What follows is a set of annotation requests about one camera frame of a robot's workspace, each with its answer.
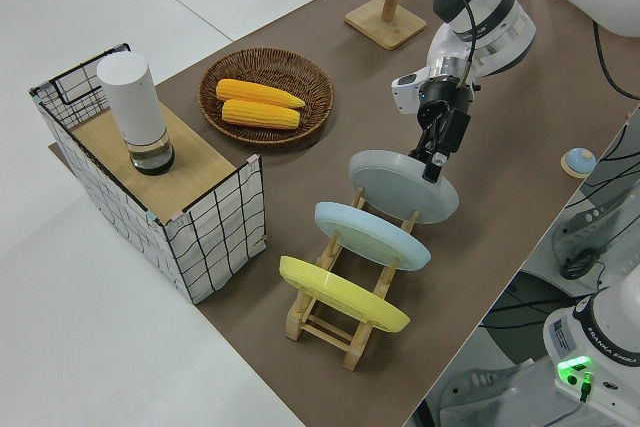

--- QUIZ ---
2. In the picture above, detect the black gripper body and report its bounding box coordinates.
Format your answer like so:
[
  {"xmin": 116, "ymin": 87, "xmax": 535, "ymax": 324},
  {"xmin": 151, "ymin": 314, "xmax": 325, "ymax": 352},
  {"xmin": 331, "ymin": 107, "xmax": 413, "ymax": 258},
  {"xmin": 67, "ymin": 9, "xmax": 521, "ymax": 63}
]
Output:
[{"xmin": 417, "ymin": 77, "xmax": 475, "ymax": 153}]

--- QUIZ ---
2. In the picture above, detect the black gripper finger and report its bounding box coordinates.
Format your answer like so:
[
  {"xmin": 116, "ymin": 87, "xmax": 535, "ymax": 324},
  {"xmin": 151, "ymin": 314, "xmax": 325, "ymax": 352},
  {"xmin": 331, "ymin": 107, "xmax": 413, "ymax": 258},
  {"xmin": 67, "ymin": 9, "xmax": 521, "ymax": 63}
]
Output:
[
  {"xmin": 408, "ymin": 134, "xmax": 434, "ymax": 158},
  {"xmin": 422, "ymin": 149, "xmax": 447, "ymax": 184}
]

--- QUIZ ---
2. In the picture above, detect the gray plate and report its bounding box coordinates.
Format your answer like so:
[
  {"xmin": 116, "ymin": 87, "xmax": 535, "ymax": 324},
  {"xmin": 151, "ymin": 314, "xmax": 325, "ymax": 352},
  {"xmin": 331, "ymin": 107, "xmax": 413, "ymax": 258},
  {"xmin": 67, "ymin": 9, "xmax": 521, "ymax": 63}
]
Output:
[{"xmin": 348, "ymin": 148, "xmax": 460, "ymax": 226}]

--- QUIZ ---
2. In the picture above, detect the light blue plate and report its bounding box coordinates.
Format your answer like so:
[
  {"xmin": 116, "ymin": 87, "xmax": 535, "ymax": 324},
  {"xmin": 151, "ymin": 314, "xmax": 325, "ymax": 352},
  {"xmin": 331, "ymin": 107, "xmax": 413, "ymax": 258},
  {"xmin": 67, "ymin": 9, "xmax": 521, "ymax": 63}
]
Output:
[{"xmin": 313, "ymin": 201, "xmax": 432, "ymax": 273}]

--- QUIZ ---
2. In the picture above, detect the yellow plate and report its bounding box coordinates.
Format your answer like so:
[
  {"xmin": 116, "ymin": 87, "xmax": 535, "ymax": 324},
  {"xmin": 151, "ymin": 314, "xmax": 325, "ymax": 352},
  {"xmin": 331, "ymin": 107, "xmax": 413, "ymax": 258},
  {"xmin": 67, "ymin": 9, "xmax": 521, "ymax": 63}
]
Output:
[{"xmin": 278, "ymin": 255, "xmax": 411, "ymax": 333}]

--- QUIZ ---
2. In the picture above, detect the wooden plate rack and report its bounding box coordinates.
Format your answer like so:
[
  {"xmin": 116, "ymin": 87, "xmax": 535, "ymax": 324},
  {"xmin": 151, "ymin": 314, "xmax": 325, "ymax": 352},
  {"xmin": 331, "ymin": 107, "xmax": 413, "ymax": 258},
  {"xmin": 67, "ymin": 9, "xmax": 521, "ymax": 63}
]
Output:
[{"xmin": 284, "ymin": 181, "xmax": 422, "ymax": 372}]

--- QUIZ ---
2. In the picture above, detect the brown table mat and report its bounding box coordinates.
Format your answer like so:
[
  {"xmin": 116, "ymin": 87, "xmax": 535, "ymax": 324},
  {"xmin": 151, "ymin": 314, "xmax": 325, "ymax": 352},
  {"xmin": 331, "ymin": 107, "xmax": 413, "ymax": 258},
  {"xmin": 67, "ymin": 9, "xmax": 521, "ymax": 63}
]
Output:
[{"xmin": 47, "ymin": 0, "xmax": 640, "ymax": 427}]

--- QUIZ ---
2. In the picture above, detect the brown wicker basket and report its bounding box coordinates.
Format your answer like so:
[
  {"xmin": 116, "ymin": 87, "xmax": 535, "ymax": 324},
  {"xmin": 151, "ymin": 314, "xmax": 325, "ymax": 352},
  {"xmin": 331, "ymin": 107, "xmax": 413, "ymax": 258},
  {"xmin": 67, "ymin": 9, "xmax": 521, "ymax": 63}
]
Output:
[{"xmin": 198, "ymin": 47, "xmax": 335, "ymax": 148}]

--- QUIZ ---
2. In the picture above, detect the blue service bell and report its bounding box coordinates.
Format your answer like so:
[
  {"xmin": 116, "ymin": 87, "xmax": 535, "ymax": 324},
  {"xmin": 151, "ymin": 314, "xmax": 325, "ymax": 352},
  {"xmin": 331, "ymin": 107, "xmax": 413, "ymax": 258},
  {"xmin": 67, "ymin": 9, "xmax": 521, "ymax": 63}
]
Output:
[{"xmin": 559, "ymin": 146, "xmax": 596, "ymax": 178}]

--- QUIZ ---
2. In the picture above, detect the yellow corn cob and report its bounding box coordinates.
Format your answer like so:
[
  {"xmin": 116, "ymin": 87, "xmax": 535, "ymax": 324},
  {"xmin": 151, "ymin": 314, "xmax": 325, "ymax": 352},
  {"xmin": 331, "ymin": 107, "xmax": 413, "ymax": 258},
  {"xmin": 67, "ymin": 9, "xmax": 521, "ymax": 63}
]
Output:
[
  {"xmin": 215, "ymin": 78, "xmax": 307, "ymax": 110},
  {"xmin": 220, "ymin": 99, "xmax": 302, "ymax": 130}
]

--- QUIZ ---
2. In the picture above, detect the large wooden shelf board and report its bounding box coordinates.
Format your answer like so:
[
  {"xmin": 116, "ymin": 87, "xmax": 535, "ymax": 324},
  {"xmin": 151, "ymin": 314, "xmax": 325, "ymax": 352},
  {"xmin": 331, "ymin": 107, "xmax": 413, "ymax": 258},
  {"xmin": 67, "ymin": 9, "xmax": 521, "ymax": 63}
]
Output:
[{"xmin": 69, "ymin": 101, "xmax": 236, "ymax": 223}]

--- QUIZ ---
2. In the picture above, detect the small wooden base board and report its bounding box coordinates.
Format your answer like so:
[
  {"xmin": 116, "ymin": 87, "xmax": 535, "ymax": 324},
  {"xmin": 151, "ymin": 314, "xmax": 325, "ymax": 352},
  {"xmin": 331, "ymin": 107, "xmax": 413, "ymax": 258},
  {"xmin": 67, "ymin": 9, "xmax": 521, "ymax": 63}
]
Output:
[{"xmin": 47, "ymin": 142, "xmax": 81, "ymax": 178}]

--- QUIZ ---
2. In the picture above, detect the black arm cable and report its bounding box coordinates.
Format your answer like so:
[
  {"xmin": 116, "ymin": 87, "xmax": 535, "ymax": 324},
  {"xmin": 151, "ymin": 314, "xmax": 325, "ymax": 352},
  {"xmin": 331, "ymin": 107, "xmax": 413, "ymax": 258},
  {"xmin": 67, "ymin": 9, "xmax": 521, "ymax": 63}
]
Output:
[{"xmin": 432, "ymin": 0, "xmax": 640, "ymax": 101}]

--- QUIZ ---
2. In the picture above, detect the black wire basket white liner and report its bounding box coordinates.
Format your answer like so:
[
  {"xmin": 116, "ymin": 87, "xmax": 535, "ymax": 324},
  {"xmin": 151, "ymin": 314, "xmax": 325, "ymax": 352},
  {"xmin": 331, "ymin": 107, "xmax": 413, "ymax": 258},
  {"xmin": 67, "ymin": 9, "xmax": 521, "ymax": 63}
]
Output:
[{"xmin": 28, "ymin": 41, "xmax": 266, "ymax": 306}]

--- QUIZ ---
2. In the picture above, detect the black base cable with plug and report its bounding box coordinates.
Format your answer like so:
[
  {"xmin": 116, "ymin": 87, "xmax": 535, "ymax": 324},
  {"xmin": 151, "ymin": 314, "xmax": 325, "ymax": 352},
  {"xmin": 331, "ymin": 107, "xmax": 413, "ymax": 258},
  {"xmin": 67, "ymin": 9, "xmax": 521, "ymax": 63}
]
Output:
[{"xmin": 577, "ymin": 370, "xmax": 596, "ymax": 404}]

